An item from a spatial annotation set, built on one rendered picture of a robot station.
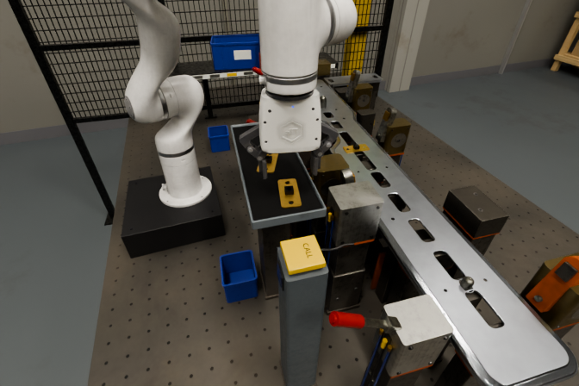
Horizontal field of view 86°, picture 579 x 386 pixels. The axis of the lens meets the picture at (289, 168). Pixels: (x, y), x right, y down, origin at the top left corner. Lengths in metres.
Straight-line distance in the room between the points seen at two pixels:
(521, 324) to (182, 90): 0.98
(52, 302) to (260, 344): 1.48
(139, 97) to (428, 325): 0.87
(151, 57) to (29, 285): 1.73
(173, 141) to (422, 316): 0.83
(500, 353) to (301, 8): 0.63
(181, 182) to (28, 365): 1.22
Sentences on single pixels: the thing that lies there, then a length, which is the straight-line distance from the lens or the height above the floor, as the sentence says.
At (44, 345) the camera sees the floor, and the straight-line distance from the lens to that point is 2.07.
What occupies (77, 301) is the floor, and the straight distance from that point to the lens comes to 2.14.
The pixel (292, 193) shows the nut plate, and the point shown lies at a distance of 0.60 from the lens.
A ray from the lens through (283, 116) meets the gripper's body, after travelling 0.49.
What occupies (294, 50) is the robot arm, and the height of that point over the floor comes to 1.44.
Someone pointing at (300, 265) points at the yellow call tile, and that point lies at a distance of 0.50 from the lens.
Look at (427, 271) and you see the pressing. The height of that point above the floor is 1.00.
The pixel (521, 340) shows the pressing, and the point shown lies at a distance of 0.73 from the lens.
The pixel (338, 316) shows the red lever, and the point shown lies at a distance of 0.48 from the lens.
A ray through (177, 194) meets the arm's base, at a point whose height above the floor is 0.83.
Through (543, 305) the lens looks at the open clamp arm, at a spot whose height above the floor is 1.00.
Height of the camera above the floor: 1.56
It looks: 36 degrees down
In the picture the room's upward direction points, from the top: straight up
